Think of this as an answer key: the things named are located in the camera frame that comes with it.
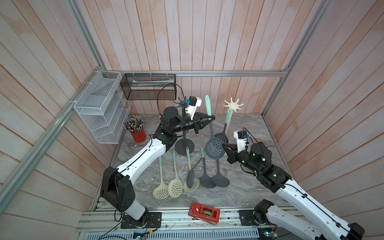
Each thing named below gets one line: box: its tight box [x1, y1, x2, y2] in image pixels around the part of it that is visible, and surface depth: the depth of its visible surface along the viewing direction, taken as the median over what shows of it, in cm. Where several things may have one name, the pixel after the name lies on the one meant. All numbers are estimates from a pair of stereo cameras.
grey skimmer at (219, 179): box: [212, 159, 230, 188], surface depth 87 cm
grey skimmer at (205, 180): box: [199, 157, 217, 189], surface depth 87 cm
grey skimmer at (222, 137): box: [214, 108, 231, 144], surface depth 89 cm
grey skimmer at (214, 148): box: [205, 95, 225, 160], surface depth 71 cm
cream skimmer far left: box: [153, 155, 169, 199], surface depth 83 cm
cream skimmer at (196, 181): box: [183, 147, 200, 192], surface depth 84 cm
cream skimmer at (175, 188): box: [168, 150, 183, 199], surface depth 81 cm
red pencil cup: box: [123, 115, 147, 143], surface depth 95 cm
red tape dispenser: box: [188, 202, 221, 226], surface depth 73 cm
